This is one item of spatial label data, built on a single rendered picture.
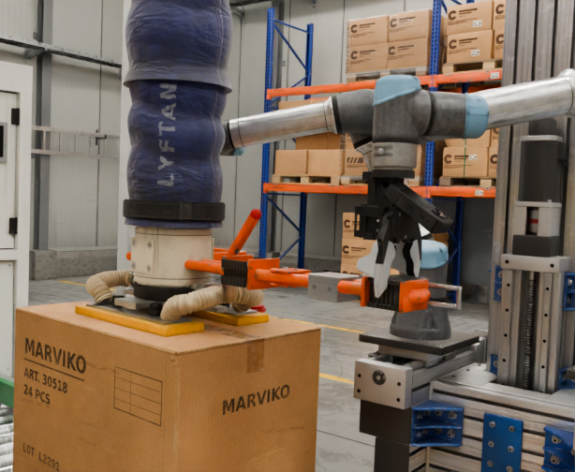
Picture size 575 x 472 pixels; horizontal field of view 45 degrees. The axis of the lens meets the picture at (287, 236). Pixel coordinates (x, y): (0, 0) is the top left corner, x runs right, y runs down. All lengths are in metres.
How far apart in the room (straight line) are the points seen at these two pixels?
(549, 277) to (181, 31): 0.97
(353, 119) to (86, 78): 10.42
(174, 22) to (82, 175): 10.40
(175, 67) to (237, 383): 0.65
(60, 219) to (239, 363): 10.34
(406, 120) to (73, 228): 10.77
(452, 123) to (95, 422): 0.90
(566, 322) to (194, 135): 0.97
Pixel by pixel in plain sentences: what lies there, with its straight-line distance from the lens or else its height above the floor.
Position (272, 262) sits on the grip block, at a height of 1.24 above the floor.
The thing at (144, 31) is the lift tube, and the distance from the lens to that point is 1.52.
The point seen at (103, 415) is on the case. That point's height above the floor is 0.92.
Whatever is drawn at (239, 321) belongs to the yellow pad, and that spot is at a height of 1.10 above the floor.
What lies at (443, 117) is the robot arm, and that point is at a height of 1.51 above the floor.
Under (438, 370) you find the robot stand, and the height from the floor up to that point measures 0.96.
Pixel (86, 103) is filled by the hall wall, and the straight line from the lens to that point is 11.96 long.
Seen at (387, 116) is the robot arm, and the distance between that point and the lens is 1.15.
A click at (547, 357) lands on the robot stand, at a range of 1.72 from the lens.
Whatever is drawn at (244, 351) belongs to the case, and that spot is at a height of 1.06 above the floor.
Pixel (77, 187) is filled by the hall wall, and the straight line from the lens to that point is 11.79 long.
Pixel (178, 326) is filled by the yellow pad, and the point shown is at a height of 1.10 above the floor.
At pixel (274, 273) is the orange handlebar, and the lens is 1.31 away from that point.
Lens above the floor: 1.36
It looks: 3 degrees down
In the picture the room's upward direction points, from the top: 2 degrees clockwise
